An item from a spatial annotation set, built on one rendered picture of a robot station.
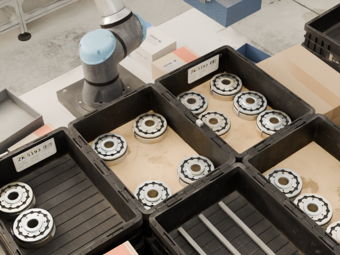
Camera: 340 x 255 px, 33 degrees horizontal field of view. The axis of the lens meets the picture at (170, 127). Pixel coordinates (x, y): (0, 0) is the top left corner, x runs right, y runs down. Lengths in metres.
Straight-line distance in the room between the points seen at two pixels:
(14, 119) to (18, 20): 1.61
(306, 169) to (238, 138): 0.22
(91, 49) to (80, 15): 1.90
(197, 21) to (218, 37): 0.14
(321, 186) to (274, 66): 0.48
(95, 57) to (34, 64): 1.59
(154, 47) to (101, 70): 0.32
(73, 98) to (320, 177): 0.87
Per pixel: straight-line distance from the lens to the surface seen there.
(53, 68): 3.33
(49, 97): 2.08
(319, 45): 2.57
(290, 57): 1.96
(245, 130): 1.73
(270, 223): 1.52
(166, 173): 1.61
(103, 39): 1.84
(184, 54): 2.08
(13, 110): 1.98
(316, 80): 1.88
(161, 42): 2.11
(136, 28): 1.93
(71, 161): 1.68
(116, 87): 1.90
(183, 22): 2.37
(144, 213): 1.41
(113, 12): 1.90
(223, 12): 1.70
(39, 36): 3.59
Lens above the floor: 2.07
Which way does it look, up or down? 46 degrees down
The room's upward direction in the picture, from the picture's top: 2 degrees counter-clockwise
